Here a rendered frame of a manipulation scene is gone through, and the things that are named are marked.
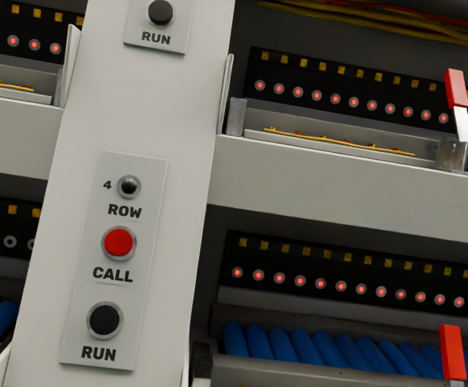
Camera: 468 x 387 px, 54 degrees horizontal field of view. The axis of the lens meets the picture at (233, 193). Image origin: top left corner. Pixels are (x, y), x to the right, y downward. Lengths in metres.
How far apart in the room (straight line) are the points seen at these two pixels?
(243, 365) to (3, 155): 0.21
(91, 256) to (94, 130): 0.08
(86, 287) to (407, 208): 0.21
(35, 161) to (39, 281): 0.07
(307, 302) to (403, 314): 0.10
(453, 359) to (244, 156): 0.19
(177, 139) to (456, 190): 0.19
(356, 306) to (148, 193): 0.27
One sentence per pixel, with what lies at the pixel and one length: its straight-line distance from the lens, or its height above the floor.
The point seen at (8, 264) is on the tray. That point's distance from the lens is 0.46.
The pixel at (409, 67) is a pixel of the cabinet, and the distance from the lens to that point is 0.61.
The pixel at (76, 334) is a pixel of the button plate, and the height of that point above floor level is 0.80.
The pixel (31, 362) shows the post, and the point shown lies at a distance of 0.29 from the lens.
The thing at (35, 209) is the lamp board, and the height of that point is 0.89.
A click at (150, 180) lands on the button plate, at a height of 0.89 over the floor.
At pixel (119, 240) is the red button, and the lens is 0.27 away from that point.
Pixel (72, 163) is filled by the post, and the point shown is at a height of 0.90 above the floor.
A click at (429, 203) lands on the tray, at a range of 0.34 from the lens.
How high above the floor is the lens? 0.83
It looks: 13 degrees up
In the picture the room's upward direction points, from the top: 7 degrees clockwise
